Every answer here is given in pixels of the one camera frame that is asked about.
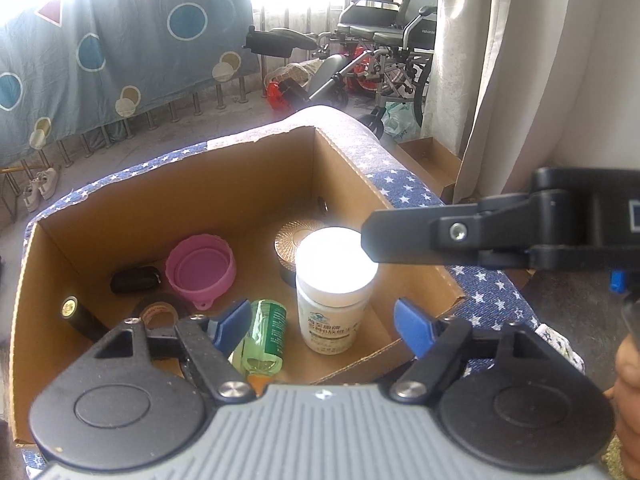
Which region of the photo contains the green black tube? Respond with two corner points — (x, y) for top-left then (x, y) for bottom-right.
(61, 296), (108, 342)

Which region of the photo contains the black tape roll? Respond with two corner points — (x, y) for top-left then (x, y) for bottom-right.
(130, 292), (190, 330)

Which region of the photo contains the black oval case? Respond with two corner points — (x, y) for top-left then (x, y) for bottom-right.
(110, 266), (162, 295)

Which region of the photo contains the green dropper bottle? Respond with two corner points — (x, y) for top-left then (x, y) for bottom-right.
(231, 299), (288, 378)

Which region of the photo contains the pink silicone bowl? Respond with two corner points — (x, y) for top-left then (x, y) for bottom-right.
(165, 234), (236, 311)

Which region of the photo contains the white supplement bottle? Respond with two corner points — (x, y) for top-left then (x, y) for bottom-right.
(295, 226), (378, 356)

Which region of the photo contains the gold lid dark jar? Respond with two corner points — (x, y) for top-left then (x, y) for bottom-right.
(273, 219), (326, 287)

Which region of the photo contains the person's right hand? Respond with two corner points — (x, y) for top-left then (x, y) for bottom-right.
(604, 335), (640, 479)

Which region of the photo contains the star pattern table cloth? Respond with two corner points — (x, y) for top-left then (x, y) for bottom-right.
(19, 104), (586, 480)

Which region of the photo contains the small cardboard tray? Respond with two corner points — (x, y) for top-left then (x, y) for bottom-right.
(393, 138), (461, 204)

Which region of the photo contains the grey curtain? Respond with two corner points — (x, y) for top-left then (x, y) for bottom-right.
(422, 0), (639, 202)

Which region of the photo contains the brown cardboard box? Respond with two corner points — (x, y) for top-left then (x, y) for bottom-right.
(10, 122), (463, 444)

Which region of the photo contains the black wheelchair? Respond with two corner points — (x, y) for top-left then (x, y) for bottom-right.
(322, 0), (438, 124)

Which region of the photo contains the white shoes pair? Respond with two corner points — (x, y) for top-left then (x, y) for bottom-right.
(22, 167), (58, 212)

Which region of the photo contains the red plastic bag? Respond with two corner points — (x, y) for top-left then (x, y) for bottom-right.
(266, 80), (292, 115)

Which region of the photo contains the black scooter seat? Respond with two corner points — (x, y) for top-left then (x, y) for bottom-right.
(244, 26), (319, 58)

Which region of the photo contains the blue hanging bedsheet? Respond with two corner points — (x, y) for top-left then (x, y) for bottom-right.
(1, 0), (258, 164)

